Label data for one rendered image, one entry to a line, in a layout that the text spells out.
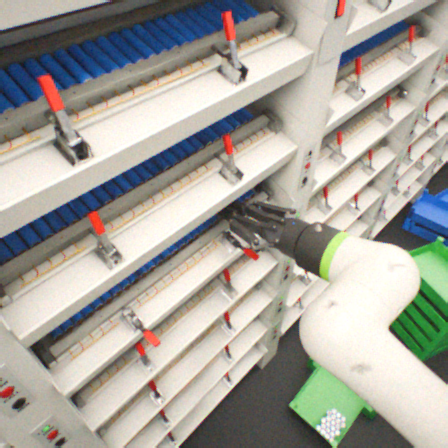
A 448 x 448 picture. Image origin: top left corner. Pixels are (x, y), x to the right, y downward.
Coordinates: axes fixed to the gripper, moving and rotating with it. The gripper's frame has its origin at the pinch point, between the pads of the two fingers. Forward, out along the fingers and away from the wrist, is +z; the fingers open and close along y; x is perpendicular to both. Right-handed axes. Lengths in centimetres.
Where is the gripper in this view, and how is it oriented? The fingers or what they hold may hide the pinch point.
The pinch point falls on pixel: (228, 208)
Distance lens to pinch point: 83.8
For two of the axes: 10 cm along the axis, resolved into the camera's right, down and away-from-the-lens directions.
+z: -7.1, -3.4, 6.2
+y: 6.9, -5.2, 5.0
